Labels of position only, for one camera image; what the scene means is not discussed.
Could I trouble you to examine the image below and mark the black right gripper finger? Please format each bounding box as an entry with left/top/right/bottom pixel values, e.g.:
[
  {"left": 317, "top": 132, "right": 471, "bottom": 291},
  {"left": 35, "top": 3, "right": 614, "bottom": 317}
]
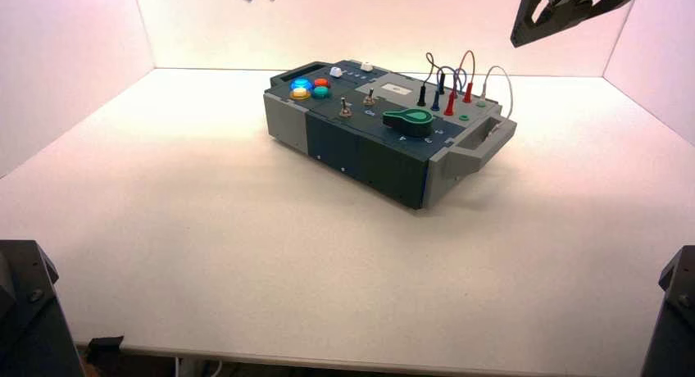
[
  {"left": 510, "top": 0, "right": 584, "bottom": 48},
  {"left": 545, "top": 0, "right": 631, "bottom": 36}
]

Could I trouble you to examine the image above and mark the green rotary selector knob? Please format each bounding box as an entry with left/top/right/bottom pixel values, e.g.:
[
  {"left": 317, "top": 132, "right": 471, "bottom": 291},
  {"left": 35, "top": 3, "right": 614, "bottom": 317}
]
[{"left": 382, "top": 107, "right": 435, "bottom": 139}]

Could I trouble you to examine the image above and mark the grey and blue task box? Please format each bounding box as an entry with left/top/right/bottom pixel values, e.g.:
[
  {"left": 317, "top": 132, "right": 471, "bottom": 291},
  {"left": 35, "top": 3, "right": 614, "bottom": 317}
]
[{"left": 263, "top": 59, "right": 518, "bottom": 211}]

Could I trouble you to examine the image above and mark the black table clamp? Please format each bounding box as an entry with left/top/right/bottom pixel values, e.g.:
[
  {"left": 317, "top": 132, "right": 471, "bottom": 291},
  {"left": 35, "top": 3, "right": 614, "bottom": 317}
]
[{"left": 84, "top": 336, "right": 125, "bottom": 367}]

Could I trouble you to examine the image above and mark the white jumper cable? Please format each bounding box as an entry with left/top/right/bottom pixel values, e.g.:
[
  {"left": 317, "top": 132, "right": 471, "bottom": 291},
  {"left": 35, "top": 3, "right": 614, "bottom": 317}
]
[{"left": 481, "top": 65, "right": 515, "bottom": 120}]

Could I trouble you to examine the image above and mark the red jumper cable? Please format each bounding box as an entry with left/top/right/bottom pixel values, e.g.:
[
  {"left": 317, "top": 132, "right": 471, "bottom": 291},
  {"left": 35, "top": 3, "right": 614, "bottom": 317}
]
[{"left": 452, "top": 49, "right": 476, "bottom": 96}]

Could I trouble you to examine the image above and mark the blue jumper cable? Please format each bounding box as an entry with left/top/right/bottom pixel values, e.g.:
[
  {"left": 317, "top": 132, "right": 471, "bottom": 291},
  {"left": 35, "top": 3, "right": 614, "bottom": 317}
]
[{"left": 435, "top": 65, "right": 467, "bottom": 93}]

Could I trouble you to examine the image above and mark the dark grey jumper cable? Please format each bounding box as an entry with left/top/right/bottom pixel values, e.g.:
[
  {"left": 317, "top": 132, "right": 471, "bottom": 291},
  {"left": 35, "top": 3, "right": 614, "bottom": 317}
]
[{"left": 422, "top": 52, "right": 443, "bottom": 87}]

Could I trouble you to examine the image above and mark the white cable under table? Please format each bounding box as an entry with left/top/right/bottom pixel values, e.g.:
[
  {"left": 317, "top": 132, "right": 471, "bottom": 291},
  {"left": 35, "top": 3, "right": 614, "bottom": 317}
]
[{"left": 172, "top": 357, "right": 225, "bottom": 377}]

